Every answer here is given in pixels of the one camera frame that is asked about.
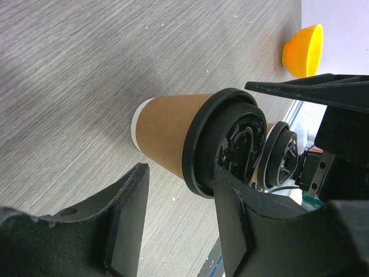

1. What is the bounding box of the orange bowl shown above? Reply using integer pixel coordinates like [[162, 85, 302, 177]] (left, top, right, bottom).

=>
[[281, 24, 324, 78]]

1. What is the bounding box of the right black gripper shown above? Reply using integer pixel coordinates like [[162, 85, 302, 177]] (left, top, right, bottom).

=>
[[245, 73, 368, 202]]

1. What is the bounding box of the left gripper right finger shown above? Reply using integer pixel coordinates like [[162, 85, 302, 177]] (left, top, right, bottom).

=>
[[213, 167, 368, 276]]

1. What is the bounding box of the black coffee cup lid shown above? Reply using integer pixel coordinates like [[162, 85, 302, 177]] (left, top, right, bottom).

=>
[[253, 121, 298, 190]]

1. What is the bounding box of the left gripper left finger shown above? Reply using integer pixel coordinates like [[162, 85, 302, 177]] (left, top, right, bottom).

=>
[[1, 163, 149, 276]]

